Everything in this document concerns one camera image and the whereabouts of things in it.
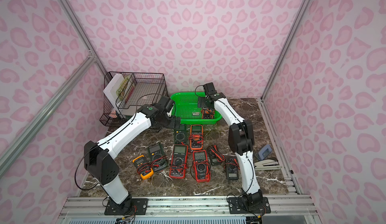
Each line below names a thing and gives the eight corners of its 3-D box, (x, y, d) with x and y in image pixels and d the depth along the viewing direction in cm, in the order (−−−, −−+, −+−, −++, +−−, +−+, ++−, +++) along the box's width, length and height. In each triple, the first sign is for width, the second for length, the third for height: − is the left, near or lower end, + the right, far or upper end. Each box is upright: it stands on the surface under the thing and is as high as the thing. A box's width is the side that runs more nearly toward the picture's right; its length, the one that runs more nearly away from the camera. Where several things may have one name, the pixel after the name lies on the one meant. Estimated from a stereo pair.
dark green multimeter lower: (154, 173, 86) (152, 171, 83) (149, 148, 95) (147, 145, 93) (168, 167, 88) (167, 165, 85) (162, 144, 97) (161, 141, 94)
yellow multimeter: (145, 182, 83) (142, 179, 79) (134, 164, 89) (131, 161, 85) (157, 172, 86) (155, 169, 82) (145, 156, 92) (143, 152, 88)
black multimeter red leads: (213, 166, 88) (213, 163, 84) (205, 150, 94) (205, 147, 91) (224, 161, 90) (225, 158, 86) (215, 146, 96) (216, 143, 93)
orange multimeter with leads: (188, 149, 94) (188, 147, 91) (189, 127, 104) (189, 124, 102) (203, 149, 94) (203, 147, 91) (203, 127, 104) (203, 124, 102)
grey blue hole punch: (261, 162, 90) (264, 158, 86) (254, 156, 93) (257, 151, 88) (270, 153, 94) (274, 148, 89) (264, 147, 96) (268, 143, 91)
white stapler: (254, 170, 86) (256, 168, 84) (252, 161, 90) (254, 159, 87) (279, 170, 86) (282, 168, 84) (276, 161, 90) (278, 159, 87)
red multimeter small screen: (192, 182, 82) (192, 180, 78) (193, 153, 92) (193, 149, 88) (210, 182, 82) (211, 180, 78) (209, 153, 92) (209, 149, 88)
